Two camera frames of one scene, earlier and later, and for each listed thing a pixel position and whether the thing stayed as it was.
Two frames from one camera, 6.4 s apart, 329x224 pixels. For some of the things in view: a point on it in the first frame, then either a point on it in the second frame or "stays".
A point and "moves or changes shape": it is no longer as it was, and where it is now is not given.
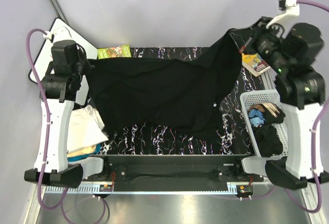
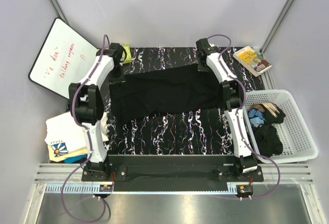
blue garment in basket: [256, 117] stays
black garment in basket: [270, 144] stays
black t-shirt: [133, 91] moves or changes shape
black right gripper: [259, 30] → [201, 69]
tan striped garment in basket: [261, 107] stays
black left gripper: [88, 66] → [117, 80]
